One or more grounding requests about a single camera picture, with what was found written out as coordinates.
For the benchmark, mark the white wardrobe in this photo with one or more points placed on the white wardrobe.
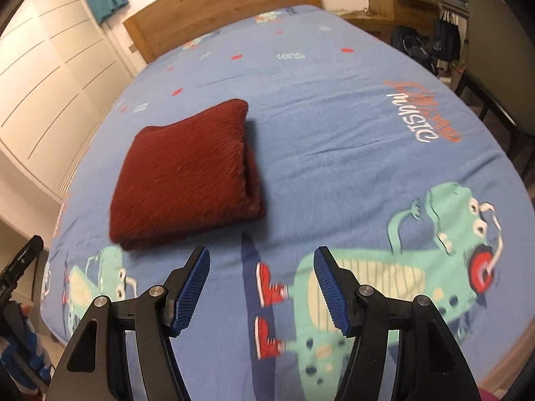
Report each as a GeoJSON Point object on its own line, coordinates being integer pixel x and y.
{"type": "Point", "coordinates": [50, 71]}

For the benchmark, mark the pink cloth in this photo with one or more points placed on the pink cloth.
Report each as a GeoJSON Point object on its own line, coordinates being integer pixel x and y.
{"type": "Point", "coordinates": [495, 394]}

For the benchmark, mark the black tote bag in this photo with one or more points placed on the black tote bag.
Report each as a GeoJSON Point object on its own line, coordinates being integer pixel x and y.
{"type": "Point", "coordinates": [447, 37]}

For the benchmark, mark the grey-green chair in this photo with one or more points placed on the grey-green chair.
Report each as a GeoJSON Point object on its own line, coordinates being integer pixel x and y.
{"type": "Point", "coordinates": [489, 41]}

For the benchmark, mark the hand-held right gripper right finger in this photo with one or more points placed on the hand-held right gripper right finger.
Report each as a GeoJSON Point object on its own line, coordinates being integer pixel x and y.
{"type": "Point", "coordinates": [332, 292]}

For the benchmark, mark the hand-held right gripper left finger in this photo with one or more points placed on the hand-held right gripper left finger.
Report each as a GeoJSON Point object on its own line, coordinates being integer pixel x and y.
{"type": "Point", "coordinates": [190, 296]}

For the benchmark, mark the dark red knitted sweater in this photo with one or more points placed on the dark red knitted sweater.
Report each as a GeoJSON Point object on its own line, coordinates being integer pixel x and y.
{"type": "Point", "coordinates": [188, 175]}

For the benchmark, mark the wooden nightstand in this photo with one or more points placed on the wooden nightstand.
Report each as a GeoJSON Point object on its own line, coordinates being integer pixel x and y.
{"type": "Point", "coordinates": [368, 23]}

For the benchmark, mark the blue dinosaur print bed sheet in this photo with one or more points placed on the blue dinosaur print bed sheet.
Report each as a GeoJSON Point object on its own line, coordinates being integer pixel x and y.
{"type": "Point", "coordinates": [334, 133]}

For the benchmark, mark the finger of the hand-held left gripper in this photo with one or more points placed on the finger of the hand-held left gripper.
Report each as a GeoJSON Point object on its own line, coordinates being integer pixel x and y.
{"type": "Point", "coordinates": [23, 263]}

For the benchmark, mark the black backpack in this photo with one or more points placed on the black backpack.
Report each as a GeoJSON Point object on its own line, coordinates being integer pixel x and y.
{"type": "Point", "coordinates": [411, 46]}

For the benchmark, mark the wooden headboard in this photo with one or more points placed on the wooden headboard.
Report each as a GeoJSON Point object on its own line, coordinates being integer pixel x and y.
{"type": "Point", "coordinates": [217, 0]}

